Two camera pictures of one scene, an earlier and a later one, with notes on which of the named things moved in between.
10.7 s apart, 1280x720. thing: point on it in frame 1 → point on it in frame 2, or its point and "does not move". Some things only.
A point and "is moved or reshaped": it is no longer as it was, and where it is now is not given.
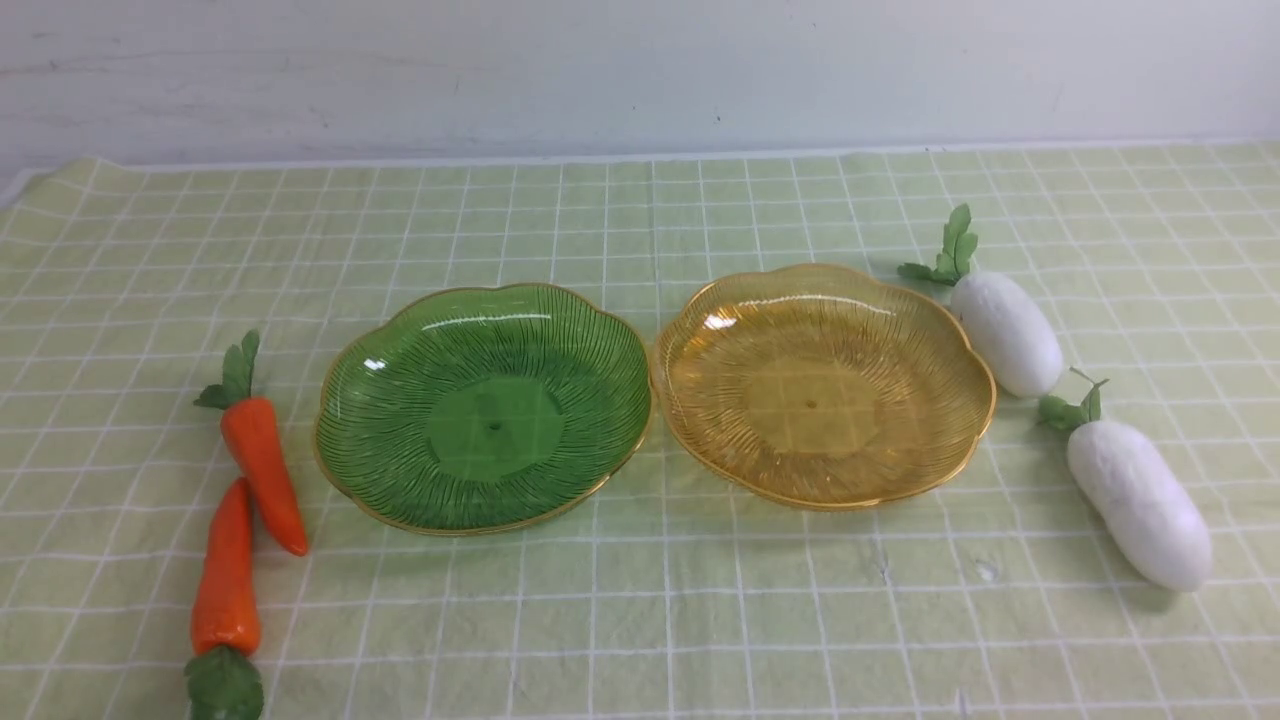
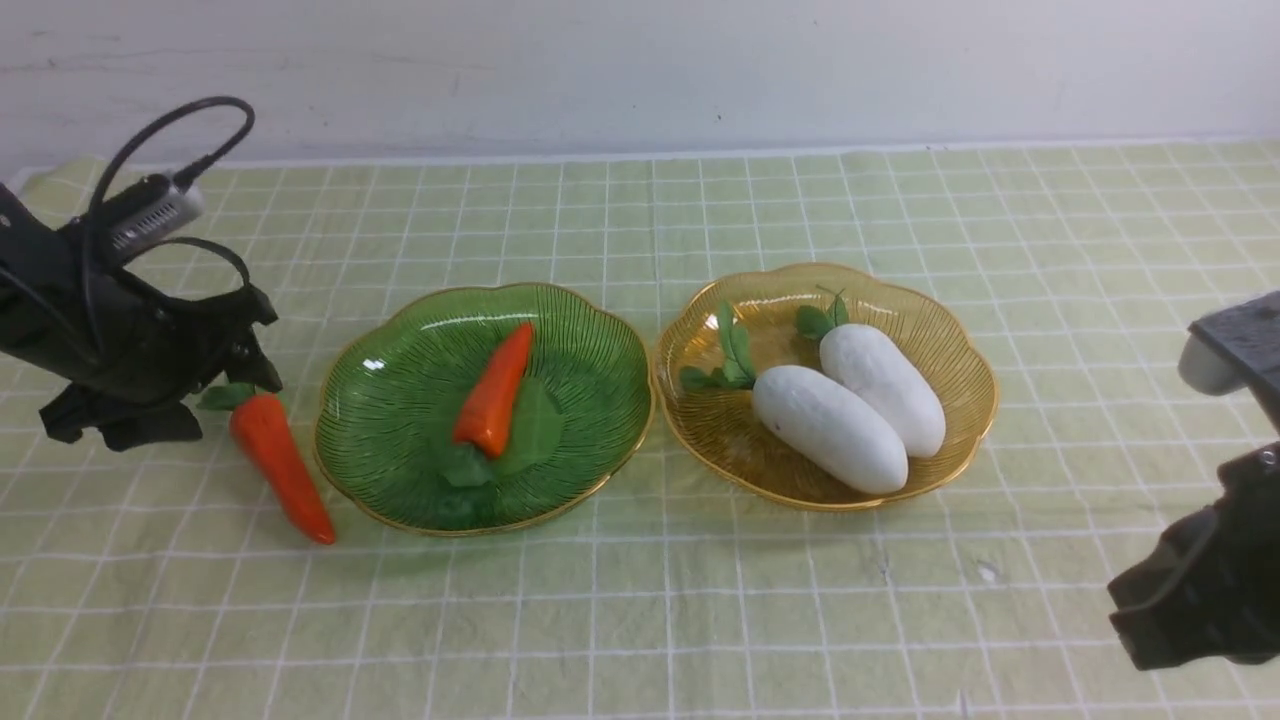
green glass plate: x=481 y=408 does not move
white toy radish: x=1133 y=493 → x=832 y=430
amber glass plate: x=820 y=386 does not move
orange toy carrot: x=224 y=680 → x=486 y=411
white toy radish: x=1005 y=330 → x=862 y=360
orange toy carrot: x=250 y=420 is moved or reshaped
